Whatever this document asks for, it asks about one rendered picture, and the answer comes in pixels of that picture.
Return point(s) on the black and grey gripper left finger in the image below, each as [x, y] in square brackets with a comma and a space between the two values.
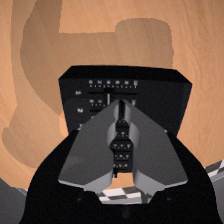
[82, 162]

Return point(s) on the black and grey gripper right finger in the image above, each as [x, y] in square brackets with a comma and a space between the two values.
[162, 162]

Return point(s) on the black lighting desk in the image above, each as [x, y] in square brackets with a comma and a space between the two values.
[161, 94]

